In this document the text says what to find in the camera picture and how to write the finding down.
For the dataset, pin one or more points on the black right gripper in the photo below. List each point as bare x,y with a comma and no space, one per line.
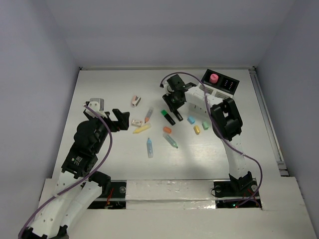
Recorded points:
172,106

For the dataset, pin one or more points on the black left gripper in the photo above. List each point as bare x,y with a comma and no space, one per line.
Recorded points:
122,117

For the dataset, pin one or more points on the orange cap black highlighter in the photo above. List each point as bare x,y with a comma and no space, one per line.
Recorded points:
178,116

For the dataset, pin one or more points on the green cap black highlighter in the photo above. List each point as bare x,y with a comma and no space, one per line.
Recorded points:
168,117

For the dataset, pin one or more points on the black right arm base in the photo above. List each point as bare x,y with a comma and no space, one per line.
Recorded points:
227,197

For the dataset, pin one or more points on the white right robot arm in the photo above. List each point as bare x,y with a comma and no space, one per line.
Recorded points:
226,124

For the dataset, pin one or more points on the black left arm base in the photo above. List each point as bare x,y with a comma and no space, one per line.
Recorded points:
114,199

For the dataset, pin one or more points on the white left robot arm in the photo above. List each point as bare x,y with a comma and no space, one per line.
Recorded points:
79,182

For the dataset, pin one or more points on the white pink eraser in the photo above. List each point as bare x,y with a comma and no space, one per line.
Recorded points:
137,123

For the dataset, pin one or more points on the yellow pencil-shaped highlighter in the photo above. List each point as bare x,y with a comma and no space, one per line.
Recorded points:
142,128

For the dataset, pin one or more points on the pink white mini stapler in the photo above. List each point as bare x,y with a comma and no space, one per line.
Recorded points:
135,101

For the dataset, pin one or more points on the grey pencil-shaped pen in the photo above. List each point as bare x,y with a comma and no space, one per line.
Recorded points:
149,114

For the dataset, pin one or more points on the blue small eraser cap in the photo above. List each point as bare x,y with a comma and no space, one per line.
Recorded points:
191,120

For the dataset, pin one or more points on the orange small eraser cap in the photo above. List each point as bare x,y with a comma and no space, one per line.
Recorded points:
167,130

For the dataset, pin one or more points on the blue pencil-shaped highlighter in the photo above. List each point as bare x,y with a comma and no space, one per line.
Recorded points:
150,148

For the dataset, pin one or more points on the yellow small eraser cap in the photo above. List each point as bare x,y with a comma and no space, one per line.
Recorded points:
196,129

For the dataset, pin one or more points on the green small eraser cap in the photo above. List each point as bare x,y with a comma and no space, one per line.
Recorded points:
205,125

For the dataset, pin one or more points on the green pencil-shaped highlighter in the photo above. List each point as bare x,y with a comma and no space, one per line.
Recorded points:
170,140

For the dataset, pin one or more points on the pink tape roll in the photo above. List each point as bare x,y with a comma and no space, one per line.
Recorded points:
214,78

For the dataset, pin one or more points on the white black desk organizer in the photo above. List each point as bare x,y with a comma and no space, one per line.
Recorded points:
223,89

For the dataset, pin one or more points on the white front platform board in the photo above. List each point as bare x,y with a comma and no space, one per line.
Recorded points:
283,215

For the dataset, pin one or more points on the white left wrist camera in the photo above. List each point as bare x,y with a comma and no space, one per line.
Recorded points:
97,105

